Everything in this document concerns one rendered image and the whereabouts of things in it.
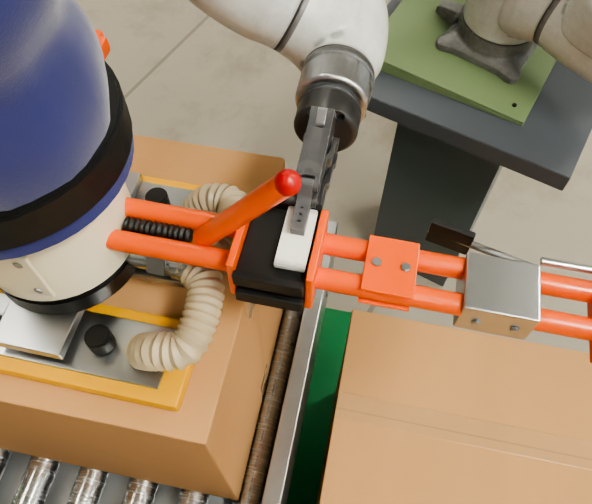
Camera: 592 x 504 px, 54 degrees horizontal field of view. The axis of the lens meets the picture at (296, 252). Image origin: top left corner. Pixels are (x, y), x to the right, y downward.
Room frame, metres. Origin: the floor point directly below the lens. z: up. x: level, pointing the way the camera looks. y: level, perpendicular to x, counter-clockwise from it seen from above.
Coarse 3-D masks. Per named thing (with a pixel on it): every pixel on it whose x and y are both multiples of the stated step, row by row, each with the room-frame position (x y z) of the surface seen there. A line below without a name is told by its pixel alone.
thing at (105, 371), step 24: (0, 312) 0.28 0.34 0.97; (96, 312) 0.28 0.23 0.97; (120, 312) 0.28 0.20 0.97; (96, 336) 0.24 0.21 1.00; (120, 336) 0.25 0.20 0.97; (0, 360) 0.23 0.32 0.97; (24, 360) 0.22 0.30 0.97; (48, 360) 0.22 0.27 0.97; (72, 360) 0.22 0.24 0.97; (96, 360) 0.22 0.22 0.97; (120, 360) 0.22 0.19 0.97; (72, 384) 0.20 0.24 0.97; (96, 384) 0.20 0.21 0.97; (120, 384) 0.20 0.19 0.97; (144, 384) 0.20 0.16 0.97; (168, 384) 0.20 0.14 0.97; (168, 408) 0.17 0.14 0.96
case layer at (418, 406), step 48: (384, 336) 0.43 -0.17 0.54; (432, 336) 0.43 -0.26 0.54; (480, 336) 0.43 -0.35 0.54; (384, 384) 0.34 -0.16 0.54; (432, 384) 0.34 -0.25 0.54; (480, 384) 0.34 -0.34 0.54; (528, 384) 0.34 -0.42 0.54; (576, 384) 0.34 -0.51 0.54; (336, 432) 0.25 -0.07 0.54; (384, 432) 0.25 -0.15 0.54; (432, 432) 0.25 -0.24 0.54; (480, 432) 0.25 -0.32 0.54; (528, 432) 0.25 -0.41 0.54; (576, 432) 0.25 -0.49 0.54; (336, 480) 0.17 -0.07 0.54; (384, 480) 0.17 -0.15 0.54; (432, 480) 0.17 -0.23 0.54; (480, 480) 0.17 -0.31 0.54; (528, 480) 0.17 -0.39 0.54; (576, 480) 0.17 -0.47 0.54
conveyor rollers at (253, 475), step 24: (288, 312) 0.48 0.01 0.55; (288, 336) 0.43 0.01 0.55; (288, 360) 0.38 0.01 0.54; (264, 408) 0.29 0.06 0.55; (264, 432) 0.25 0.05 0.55; (0, 456) 0.21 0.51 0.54; (264, 456) 0.21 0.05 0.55; (24, 480) 0.17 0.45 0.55; (48, 480) 0.17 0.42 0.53; (96, 480) 0.17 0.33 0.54; (144, 480) 0.17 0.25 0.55; (264, 480) 0.17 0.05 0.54
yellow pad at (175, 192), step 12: (144, 180) 0.47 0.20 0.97; (156, 180) 0.47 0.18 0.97; (168, 180) 0.48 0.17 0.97; (144, 192) 0.45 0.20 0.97; (156, 192) 0.43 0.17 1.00; (168, 192) 0.45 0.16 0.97; (180, 192) 0.45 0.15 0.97; (168, 204) 0.42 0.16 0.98; (180, 204) 0.43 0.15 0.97; (192, 240) 0.38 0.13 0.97
